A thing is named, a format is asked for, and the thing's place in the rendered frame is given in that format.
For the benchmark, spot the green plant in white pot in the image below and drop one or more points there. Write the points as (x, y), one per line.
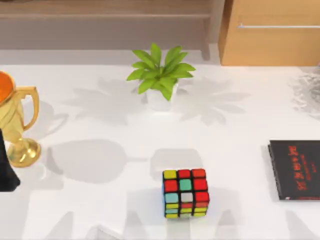
(160, 75)

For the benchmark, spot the multicoloured puzzle cube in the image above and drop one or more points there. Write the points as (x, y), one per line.
(185, 192)

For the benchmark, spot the wooden open shelf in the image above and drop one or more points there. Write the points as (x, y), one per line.
(105, 27)

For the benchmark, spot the wooden cupboard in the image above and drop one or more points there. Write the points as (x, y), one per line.
(270, 45)

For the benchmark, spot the black book with red lettering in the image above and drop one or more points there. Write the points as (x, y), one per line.
(297, 170)

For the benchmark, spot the gold trophy with orange ball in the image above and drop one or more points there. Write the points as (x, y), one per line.
(13, 120)

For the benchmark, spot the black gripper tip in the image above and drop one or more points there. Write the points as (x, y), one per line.
(6, 172)

